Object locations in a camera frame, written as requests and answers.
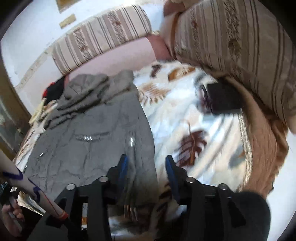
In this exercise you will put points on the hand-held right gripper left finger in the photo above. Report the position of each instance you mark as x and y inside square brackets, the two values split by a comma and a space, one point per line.
[123, 166]

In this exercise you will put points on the pale yellow cloth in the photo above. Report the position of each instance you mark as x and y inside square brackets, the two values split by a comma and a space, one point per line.
[42, 111]

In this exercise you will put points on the pink cushion with brown band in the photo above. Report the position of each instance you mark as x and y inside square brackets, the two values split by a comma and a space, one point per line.
[173, 8]

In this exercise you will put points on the wooden door frame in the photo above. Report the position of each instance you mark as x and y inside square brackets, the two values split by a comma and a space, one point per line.
[9, 104]

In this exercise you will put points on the gold wall plaque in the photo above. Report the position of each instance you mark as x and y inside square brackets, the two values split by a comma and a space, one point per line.
[66, 5]
[67, 20]

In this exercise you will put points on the pink bolster cushion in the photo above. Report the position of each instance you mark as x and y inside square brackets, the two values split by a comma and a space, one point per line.
[120, 55]

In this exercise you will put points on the person's left hand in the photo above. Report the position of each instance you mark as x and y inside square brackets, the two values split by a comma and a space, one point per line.
[13, 217]

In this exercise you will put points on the large striped floral sofa cushion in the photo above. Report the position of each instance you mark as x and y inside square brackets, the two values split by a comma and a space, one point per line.
[242, 51]

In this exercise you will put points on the leaf print fleece blanket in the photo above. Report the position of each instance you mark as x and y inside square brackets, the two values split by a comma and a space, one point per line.
[185, 111]

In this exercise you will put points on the black and red clothes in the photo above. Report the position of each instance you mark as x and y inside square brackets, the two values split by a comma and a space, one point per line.
[54, 89]

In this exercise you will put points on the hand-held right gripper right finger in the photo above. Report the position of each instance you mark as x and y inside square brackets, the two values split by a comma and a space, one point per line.
[171, 169]

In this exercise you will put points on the long striped floral sofa cushion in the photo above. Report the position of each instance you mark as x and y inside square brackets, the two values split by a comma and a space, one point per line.
[101, 34]

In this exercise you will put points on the grey puffer jacket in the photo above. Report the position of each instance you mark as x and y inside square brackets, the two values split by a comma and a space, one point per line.
[97, 129]

